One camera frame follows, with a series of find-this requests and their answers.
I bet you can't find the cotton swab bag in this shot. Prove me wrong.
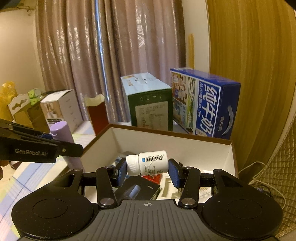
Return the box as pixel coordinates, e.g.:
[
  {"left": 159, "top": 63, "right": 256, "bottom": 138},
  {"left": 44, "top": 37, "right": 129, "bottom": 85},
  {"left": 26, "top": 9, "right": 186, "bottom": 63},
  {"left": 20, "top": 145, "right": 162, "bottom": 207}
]
[{"left": 199, "top": 187, "right": 212, "bottom": 198}]

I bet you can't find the white product box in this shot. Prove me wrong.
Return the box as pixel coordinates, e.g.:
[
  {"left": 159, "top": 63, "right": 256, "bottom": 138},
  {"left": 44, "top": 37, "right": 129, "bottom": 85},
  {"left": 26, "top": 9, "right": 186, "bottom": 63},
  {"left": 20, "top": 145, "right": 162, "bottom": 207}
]
[{"left": 40, "top": 90, "right": 83, "bottom": 133}]

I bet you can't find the white cable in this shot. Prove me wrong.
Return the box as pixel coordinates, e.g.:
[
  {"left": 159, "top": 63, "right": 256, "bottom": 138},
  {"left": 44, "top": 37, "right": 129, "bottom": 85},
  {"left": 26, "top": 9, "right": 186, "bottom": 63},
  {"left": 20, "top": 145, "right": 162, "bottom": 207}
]
[{"left": 238, "top": 161, "right": 287, "bottom": 209}]

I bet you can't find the brown white storage box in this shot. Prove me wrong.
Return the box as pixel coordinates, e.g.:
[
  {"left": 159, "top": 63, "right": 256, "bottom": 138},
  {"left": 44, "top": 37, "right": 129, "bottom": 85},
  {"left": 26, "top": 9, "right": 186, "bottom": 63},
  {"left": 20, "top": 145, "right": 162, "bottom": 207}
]
[{"left": 72, "top": 125, "right": 238, "bottom": 176}]

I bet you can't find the person left hand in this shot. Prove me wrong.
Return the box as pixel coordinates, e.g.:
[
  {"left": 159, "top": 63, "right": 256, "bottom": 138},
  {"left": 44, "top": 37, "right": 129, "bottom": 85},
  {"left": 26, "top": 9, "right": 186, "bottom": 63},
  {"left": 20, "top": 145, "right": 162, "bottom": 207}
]
[{"left": 0, "top": 159, "right": 11, "bottom": 180}]

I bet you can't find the red candy wrapper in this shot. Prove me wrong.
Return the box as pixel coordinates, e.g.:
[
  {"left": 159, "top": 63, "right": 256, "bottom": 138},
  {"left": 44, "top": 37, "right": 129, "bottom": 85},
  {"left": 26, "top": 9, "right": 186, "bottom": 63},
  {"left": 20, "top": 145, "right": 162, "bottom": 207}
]
[{"left": 142, "top": 174, "right": 163, "bottom": 185}]

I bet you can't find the gold quilted headboard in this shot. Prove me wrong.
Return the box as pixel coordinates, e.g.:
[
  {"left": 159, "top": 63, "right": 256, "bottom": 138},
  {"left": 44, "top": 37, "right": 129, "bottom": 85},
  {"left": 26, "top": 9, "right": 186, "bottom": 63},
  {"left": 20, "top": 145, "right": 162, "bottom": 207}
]
[{"left": 256, "top": 119, "right": 295, "bottom": 240}]

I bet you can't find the green white small box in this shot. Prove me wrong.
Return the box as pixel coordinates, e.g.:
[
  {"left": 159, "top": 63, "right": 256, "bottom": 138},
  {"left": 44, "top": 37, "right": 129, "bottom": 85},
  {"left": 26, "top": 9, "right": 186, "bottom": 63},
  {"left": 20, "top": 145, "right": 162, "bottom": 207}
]
[{"left": 28, "top": 88, "right": 46, "bottom": 106}]

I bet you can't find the dark red paper box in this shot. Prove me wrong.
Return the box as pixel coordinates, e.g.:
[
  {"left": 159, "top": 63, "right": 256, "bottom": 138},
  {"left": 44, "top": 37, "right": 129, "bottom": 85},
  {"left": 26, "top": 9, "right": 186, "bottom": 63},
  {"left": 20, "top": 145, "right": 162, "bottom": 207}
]
[{"left": 84, "top": 94, "right": 109, "bottom": 136}]

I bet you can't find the black shaver box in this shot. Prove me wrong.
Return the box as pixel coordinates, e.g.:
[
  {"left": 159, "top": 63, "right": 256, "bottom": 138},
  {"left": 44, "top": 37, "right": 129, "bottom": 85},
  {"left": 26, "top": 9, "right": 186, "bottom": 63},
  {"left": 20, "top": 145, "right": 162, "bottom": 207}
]
[{"left": 114, "top": 176, "right": 161, "bottom": 202}]

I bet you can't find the dark blue milk carton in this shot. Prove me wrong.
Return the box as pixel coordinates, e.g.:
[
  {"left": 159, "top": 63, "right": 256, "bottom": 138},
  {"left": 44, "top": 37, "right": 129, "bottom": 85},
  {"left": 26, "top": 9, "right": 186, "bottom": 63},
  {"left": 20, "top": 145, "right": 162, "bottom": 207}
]
[{"left": 170, "top": 68, "right": 241, "bottom": 140}]

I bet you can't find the light blue milk carton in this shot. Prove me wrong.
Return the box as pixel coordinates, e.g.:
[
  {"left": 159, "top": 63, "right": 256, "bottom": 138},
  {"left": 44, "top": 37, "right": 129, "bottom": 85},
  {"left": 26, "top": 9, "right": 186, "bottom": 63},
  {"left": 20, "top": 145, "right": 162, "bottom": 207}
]
[{"left": 121, "top": 72, "right": 173, "bottom": 131}]

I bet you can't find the pink curtain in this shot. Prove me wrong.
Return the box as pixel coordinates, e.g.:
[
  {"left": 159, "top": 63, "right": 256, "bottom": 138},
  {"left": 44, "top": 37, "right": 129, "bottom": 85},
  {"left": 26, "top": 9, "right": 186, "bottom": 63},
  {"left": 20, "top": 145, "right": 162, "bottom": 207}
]
[{"left": 36, "top": 1, "right": 186, "bottom": 123}]

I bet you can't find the yellow bag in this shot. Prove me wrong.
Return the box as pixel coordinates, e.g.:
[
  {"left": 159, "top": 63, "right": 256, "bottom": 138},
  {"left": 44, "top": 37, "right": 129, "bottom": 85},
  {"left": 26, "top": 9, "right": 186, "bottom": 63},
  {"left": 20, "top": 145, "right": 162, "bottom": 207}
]
[{"left": 1, "top": 81, "right": 32, "bottom": 127}]

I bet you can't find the purple lotion tube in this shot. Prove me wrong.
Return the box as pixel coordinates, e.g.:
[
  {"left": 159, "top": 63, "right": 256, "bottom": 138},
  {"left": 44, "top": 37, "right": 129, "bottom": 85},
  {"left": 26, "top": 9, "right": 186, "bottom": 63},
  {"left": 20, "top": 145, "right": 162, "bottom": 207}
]
[{"left": 50, "top": 121, "right": 84, "bottom": 170}]

